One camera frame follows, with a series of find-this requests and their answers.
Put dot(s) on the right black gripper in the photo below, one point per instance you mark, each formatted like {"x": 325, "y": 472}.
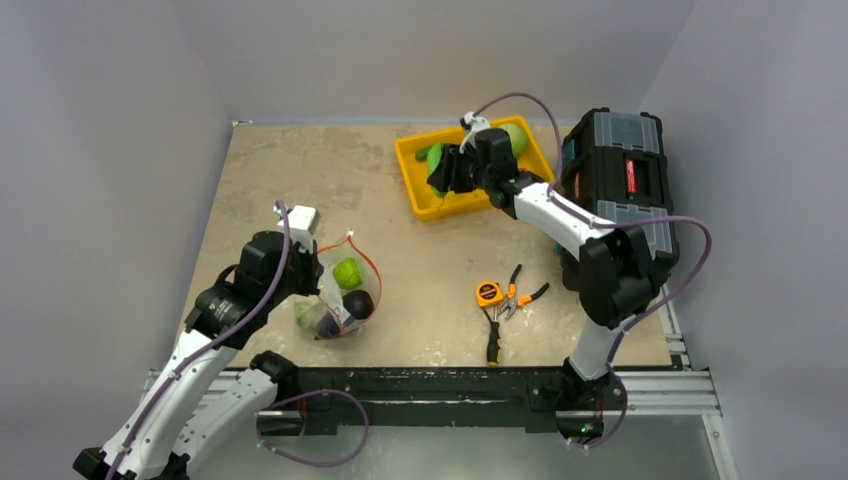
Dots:
{"x": 454, "y": 171}

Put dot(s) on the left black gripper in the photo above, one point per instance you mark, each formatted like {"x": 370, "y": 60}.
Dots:
{"x": 314, "y": 267}

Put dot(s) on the white cauliflower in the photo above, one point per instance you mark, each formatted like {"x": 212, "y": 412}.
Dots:
{"x": 308, "y": 315}

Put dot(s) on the green lime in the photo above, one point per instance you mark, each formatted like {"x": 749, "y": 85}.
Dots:
{"x": 347, "y": 275}

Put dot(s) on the clear orange zip bag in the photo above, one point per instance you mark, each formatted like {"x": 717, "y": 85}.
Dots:
{"x": 331, "y": 295}

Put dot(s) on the purple eggplant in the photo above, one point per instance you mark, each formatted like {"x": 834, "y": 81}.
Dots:
{"x": 358, "y": 306}

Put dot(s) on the light green cucumber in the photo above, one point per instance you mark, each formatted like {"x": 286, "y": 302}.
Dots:
{"x": 433, "y": 159}

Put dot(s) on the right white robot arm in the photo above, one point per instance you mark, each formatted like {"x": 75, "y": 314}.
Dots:
{"x": 617, "y": 275}

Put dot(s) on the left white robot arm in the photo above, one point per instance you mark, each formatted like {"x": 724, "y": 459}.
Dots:
{"x": 218, "y": 326}

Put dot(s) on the dark green chili pepper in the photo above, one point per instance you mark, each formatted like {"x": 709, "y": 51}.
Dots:
{"x": 421, "y": 155}

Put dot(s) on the yellow plastic tray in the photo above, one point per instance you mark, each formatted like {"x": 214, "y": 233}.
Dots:
{"x": 426, "y": 205}

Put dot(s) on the green cabbage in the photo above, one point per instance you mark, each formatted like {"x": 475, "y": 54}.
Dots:
{"x": 519, "y": 138}

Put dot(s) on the yellow tape measure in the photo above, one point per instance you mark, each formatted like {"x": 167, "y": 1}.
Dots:
{"x": 489, "y": 294}

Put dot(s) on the black yellow screwdriver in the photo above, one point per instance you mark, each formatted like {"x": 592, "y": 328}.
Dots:
{"x": 493, "y": 348}

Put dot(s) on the black toolbox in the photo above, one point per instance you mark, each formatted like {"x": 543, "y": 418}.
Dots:
{"x": 615, "y": 167}

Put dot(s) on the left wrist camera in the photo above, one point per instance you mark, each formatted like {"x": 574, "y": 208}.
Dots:
{"x": 300, "y": 222}

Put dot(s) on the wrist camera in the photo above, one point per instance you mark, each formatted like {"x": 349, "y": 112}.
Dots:
{"x": 300, "y": 222}
{"x": 473, "y": 124}

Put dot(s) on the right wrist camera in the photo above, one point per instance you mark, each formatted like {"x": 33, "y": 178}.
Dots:
{"x": 473, "y": 124}

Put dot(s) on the orange handled pliers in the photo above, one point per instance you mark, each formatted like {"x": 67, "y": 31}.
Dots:
{"x": 513, "y": 301}

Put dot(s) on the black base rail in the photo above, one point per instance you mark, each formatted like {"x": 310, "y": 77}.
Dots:
{"x": 317, "y": 401}

